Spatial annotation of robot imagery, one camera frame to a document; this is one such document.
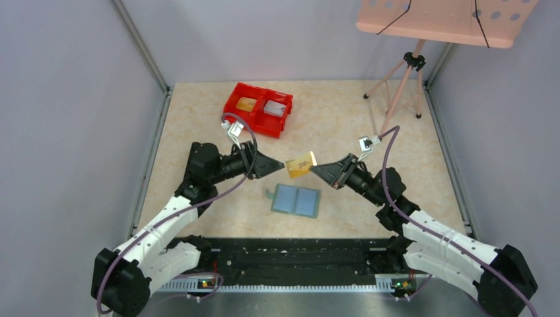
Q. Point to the green card holder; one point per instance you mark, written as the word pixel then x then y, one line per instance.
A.
pixel 294 200

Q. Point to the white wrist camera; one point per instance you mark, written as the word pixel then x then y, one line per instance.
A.
pixel 233 131
pixel 367 146

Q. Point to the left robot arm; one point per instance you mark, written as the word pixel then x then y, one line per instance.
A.
pixel 125 278

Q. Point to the silver card in bin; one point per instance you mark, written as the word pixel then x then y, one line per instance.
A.
pixel 274 108

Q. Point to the pink perforated tray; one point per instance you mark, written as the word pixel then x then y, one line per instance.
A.
pixel 489 23

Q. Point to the red two-compartment bin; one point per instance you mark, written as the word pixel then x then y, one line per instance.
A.
pixel 257 120

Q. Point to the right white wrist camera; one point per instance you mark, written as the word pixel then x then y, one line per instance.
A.
pixel 367 146

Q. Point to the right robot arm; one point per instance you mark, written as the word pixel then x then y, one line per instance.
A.
pixel 499 279

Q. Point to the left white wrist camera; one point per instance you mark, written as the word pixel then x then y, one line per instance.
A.
pixel 233 131

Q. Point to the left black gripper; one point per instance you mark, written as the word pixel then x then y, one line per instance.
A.
pixel 254 158

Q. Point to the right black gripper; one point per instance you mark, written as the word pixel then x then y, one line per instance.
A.
pixel 346 174

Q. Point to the pink tripod stand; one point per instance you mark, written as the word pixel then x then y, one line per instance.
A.
pixel 413 61

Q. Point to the gold card in bin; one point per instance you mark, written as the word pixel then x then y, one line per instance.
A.
pixel 246 104

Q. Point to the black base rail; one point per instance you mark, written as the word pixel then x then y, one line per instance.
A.
pixel 303 264

